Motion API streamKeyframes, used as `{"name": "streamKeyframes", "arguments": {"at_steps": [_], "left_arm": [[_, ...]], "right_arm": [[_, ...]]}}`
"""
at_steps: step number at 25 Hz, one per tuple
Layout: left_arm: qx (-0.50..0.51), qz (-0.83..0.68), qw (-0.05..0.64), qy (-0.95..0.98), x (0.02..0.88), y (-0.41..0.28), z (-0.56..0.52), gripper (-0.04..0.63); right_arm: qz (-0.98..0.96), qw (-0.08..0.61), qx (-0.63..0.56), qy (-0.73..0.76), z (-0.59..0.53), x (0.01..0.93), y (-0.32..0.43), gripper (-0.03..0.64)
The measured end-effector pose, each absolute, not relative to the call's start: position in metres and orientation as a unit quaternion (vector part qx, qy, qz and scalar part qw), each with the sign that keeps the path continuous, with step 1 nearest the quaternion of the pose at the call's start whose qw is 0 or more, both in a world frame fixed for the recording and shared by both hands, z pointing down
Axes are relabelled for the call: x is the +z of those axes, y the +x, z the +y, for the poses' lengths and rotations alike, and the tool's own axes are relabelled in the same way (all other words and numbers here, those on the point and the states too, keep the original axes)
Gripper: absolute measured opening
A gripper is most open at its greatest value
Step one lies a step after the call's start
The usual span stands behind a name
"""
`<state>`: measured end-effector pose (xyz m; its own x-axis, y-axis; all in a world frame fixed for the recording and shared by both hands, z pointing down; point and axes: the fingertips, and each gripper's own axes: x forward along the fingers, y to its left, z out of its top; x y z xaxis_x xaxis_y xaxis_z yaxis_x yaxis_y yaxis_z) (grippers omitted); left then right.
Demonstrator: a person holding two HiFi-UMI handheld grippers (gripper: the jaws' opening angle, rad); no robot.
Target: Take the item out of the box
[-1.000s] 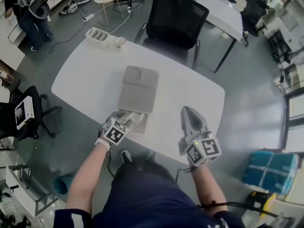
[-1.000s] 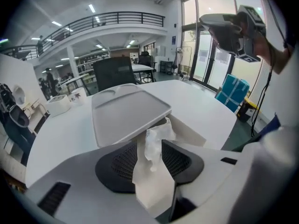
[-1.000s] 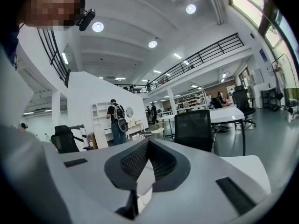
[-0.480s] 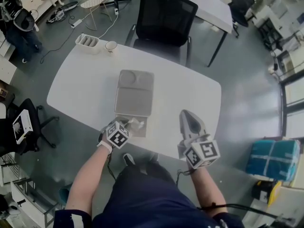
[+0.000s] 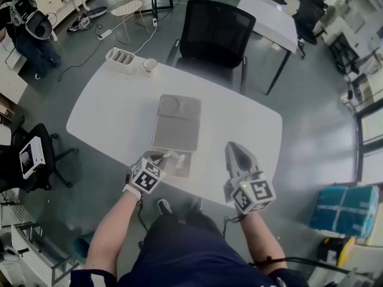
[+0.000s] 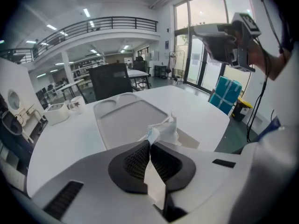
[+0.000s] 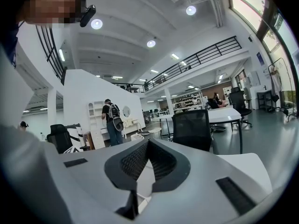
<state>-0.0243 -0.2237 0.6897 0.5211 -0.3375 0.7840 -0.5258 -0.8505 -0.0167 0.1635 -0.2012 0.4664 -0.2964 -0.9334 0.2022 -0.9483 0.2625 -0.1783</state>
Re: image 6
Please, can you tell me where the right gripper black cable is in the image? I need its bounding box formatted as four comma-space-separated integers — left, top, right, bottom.
246, 37, 270, 142

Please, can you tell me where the teal wrapped box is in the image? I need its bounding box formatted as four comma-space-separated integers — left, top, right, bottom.
208, 76, 243, 116

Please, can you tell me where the person's white shirt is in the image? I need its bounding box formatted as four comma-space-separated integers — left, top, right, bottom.
230, 43, 299, 224

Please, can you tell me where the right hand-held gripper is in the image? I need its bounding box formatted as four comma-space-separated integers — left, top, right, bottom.
193, 12, 262, 73

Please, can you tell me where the white mug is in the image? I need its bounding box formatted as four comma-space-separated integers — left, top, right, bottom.
67, 95, 86, 115

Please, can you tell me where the black mesh office chair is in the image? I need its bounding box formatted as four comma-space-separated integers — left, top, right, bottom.
88, 63, 139, 102

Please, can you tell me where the white compartment organizer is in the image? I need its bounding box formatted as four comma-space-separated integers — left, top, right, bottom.
43, 102, 70, 126

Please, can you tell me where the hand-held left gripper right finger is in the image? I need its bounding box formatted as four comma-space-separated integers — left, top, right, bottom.
150, 141, 197, 192

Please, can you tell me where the black swivel office chair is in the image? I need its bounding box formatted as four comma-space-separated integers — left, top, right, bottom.
133, 56, 152, 89

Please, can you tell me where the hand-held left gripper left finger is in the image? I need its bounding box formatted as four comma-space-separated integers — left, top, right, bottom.
108, 140, 150, 195

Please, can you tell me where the white paper wrapper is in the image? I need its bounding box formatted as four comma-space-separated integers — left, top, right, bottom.
137, 112, 182, 205

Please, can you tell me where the yellow and black bin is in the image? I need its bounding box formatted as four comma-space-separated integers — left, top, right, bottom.
232, 97, 254, 122

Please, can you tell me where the clothes rack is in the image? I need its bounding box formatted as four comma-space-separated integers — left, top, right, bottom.
166, 50, 185, 79

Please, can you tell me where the white long table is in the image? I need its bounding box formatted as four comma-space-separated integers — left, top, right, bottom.
127, 69, 150, 90

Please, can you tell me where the black balcony railing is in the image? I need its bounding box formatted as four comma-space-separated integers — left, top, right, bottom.
0, 16, 159, 64

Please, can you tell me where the person's right forearm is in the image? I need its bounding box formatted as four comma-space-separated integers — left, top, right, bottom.
248, 39, 288, 81

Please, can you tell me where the beige box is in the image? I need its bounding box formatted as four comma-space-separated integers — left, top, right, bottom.
93, 92, 201, 151

